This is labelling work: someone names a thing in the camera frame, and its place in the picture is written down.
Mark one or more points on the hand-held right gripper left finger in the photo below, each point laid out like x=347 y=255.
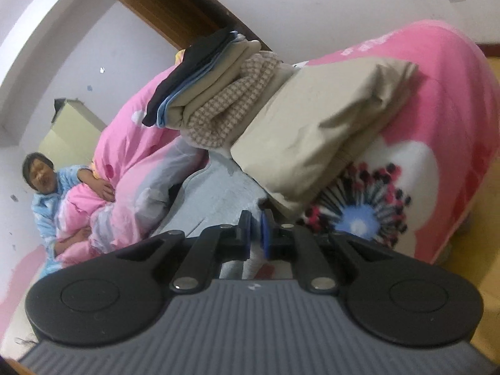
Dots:
x=246 y=238

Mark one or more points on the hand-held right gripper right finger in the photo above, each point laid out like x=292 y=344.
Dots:
x=266 y=236

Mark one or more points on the grey cloth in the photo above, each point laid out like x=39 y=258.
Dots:
x=218 y=191

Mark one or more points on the large beige folded clothes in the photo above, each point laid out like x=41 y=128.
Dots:
x=320 y=125

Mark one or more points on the pink quilt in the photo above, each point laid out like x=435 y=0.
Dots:
x=132 y=152

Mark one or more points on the light blue folded cloth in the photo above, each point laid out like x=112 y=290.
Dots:
x=172 y=103

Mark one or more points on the small beige folded cloth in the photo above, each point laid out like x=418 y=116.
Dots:
x=207 y=82

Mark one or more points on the black folded cloth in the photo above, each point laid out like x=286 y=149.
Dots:
x=183 y=70

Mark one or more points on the yellow-green cabinet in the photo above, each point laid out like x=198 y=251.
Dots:
x=74 y=132

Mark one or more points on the pink floral blanket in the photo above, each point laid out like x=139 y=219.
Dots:
x=441 y=125

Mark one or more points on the brown wooden door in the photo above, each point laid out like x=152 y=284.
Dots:
x=183 y=4

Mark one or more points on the wooden baseboard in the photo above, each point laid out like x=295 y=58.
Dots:
x=490 y=49

